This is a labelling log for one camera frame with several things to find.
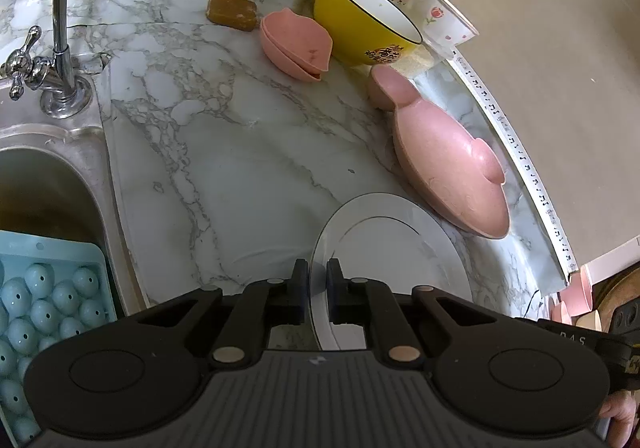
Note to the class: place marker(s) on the pink fish-shaped plate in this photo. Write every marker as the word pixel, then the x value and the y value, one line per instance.
pixel 445 163

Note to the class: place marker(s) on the yellow bowl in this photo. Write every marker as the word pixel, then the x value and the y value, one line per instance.
pixel 350 23

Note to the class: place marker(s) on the person's right hand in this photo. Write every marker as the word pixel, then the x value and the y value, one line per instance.
pixel 620 420

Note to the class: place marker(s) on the light blue ice ball tray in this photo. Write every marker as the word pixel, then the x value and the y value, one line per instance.
pixel 45 308

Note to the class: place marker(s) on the round wooden cutting board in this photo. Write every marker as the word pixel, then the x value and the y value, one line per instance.
pixel 620 288

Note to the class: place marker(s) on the chrome faucet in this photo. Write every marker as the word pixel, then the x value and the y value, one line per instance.
pixel 62 28

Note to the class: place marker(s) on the white round plate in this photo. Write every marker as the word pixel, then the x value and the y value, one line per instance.
pixel 400 258

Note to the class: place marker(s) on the steel sink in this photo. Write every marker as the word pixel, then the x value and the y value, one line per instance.
pixel 45 183

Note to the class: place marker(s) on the white cup with rose print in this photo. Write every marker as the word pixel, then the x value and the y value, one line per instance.
pixel 442 21

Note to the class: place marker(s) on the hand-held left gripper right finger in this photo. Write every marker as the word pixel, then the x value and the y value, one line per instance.
pixel 334 295

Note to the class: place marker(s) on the brown sponge block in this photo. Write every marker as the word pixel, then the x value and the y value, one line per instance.
pixel 232 12

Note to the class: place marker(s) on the pink round bowl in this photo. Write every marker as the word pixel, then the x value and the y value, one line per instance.
pixel 581 288

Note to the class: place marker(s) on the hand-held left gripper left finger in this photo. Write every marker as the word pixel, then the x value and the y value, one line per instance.
pixel 301 295

